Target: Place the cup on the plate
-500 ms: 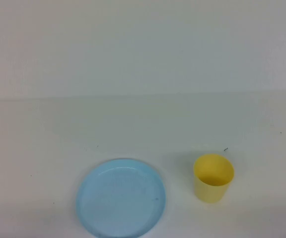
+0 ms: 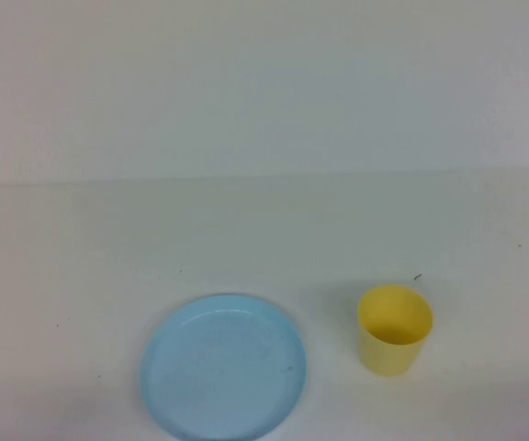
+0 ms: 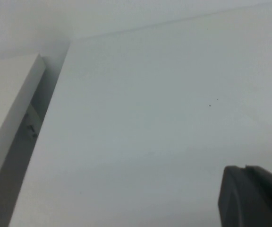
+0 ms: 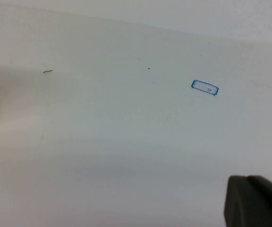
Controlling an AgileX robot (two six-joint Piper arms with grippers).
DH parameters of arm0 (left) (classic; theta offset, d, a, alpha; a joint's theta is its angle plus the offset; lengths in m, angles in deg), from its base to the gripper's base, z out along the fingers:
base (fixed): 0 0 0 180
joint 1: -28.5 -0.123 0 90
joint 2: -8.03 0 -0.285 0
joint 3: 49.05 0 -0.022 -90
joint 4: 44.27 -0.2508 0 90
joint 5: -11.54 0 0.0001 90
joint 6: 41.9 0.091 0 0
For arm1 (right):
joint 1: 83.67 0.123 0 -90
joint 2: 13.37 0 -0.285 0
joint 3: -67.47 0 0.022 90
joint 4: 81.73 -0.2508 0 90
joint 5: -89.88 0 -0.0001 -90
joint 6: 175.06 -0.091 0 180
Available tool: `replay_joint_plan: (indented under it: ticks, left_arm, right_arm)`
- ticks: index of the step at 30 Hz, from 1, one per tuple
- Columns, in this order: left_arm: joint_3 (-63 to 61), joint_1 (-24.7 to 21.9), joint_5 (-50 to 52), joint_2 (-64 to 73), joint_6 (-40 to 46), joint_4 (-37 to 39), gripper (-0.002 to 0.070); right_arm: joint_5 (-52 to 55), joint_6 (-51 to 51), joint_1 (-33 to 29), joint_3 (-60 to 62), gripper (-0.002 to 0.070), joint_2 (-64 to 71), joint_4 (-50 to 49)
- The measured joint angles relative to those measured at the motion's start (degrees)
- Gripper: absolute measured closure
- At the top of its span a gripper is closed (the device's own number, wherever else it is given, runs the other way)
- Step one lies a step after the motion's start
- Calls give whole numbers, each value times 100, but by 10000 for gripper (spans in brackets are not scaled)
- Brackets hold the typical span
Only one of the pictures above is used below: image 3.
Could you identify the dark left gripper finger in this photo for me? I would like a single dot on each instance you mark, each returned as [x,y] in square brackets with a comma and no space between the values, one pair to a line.
[254,201]

